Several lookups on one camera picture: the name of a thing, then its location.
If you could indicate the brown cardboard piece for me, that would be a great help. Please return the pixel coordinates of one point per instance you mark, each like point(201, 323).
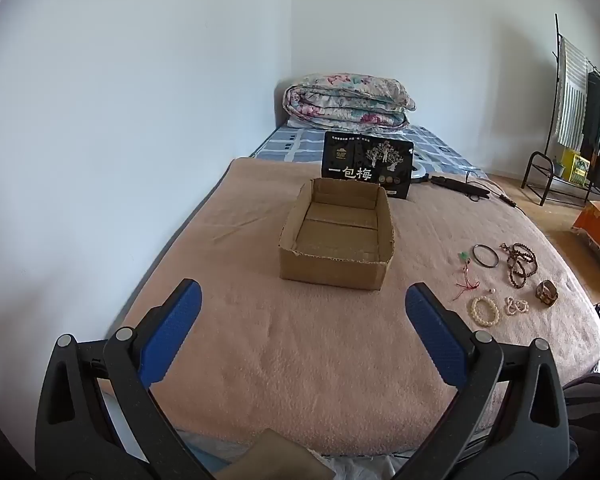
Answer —
point(280, 455)

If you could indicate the brown leather cuff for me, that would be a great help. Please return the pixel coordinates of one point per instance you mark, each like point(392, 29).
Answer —
point(547, 294)

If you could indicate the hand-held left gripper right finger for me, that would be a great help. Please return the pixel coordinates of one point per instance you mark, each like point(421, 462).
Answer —
point(435, 337)

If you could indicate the black metal clothes rack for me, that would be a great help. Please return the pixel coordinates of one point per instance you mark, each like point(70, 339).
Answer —
point(556, 60)

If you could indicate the yellow green box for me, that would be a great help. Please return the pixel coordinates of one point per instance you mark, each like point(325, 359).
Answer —
point(577, 165)

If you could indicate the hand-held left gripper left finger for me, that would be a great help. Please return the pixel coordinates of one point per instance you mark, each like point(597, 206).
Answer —
point(172, 332)

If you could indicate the folded floral quilt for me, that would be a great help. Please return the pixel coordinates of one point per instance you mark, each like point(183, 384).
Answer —
point(350, 100)

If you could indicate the person's dark clothing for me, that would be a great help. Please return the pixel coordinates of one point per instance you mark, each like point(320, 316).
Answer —
point(595, 410)

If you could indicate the pink fleece blanket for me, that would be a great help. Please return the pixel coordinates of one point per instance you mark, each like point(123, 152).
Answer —
point(290, 360)

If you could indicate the orange cloth covered table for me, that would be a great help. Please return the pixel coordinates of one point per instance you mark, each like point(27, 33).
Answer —
point(597, 225)

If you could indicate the blue checkered bed sheet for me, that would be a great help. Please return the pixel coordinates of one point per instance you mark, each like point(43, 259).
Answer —
point(290, 145)

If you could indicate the striped hanging cloth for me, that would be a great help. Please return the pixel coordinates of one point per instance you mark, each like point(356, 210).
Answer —
point(572, 90)

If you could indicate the black snack bag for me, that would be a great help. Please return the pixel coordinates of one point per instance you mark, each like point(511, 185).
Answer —
point(350, 150)

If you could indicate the dark blue bangle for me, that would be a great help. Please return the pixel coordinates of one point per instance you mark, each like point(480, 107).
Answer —
point(474, 255)

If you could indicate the dark hanging clothes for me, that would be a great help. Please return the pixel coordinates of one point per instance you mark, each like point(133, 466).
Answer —
point(597, 120)

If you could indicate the cardboard box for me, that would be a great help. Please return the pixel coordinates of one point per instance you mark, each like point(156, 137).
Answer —
point(330, 272)

